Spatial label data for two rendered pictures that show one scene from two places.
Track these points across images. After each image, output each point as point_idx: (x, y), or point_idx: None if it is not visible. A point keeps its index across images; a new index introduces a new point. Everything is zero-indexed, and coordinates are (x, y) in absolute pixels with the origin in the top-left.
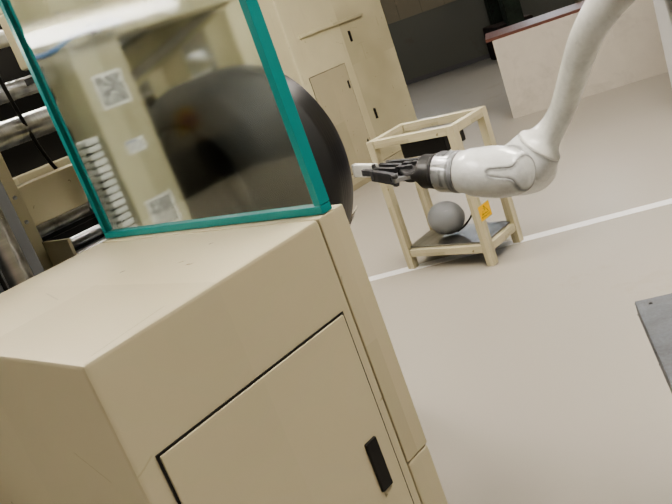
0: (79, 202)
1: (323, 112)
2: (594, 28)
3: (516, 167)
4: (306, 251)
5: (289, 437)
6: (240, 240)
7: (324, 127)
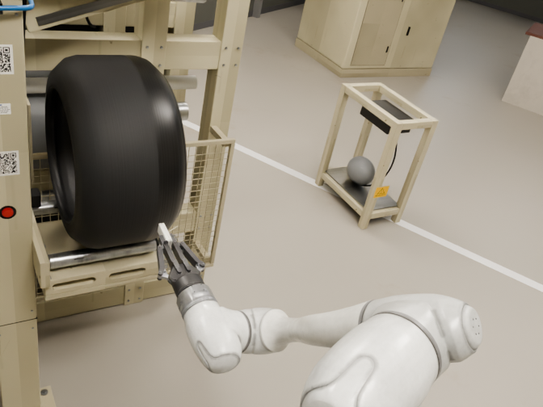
0: None
1: (177, 161)
2: (314, 341)
3: (216, 360)
4: None
5: None
6: None
7: (167, 174)
